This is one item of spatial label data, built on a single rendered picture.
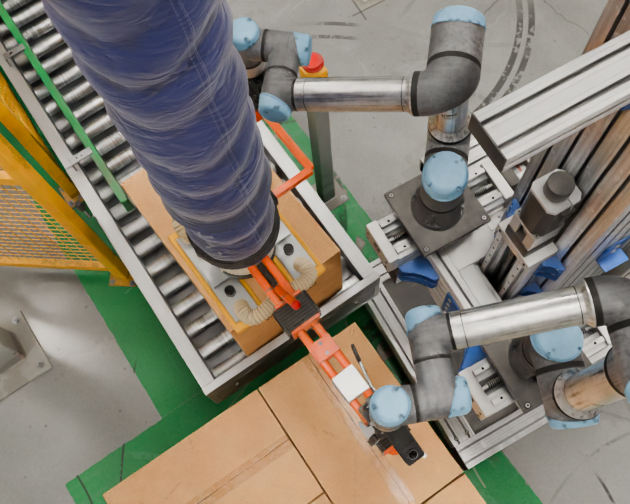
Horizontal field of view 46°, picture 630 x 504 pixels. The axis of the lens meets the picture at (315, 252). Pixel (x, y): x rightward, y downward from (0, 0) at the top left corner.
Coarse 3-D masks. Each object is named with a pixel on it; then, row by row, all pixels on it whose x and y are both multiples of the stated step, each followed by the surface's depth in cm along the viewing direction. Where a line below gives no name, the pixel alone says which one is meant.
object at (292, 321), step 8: (296, 296) 181; (304, 296) 181; (280, 304) 179; (288, 304) 180; (304, 304) 180; (312, 304) 179; (280, 312) 180; (288, 312) 180; (296, 312) 179; (304, 312) 179; (312, 312) 179; (320, 312) 180; (280, 320) 178; (288, 320) 179; (296, 320) 179; (304, 320) 179; (312, 320) 178; (320, 320) 183; (288, 328) 178; (296, 328) 177; (304, 328) 179; (288, 336) 181; (296, 336) 180
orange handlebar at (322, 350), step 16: (272, 128) 198; (288, 144) 195; (304, 160) 194; (304, 176) 192; (256, 272) 184; (272, 272) 184; (272, 288) 183; (288, 288) 182; (304, 336) 178; (320, 336) 178; (320, 352) 176; (336, 352) 176
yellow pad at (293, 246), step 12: (288, 228) 200; (288, 240) 199; (300, 240) 199; (276, 252) 198; (288, 252) 195; (300, 252) 197; (312, 252) 198; (276, 264) 197; (288, 264) 197; (288, 276) 196
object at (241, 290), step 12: (180, 240) 200; (180, 252) 200; (192, 252) 199; (192, 264) 198; (204, 276) 197; (204, 288) 196; (216, 288) 195; (228, 288) 193; (240, 288) 195; (216, 300) 195; (228, 300) 194; (252, 300) 194; (228, 312) 194; (240, 324) 192
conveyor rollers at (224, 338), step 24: (24, 0) 305; (0, 24) 300; (24, 24) 304; (48, 24) 299; (48, 48) 297; (24, 72) 292; (48, 72) 294; (72, 72) 291; (72, 96) 287; (96, 96) 287; (96, 120) 283; (72, 144) 281; (96, 144) 279; (96, 168) 276; (120, 168) 279; (120, 216) 271; (144, 240) 266; (168, 264) 263; (168, 288) 259; (192, 336) 254; (216, 336) 252; (240, 360) 249
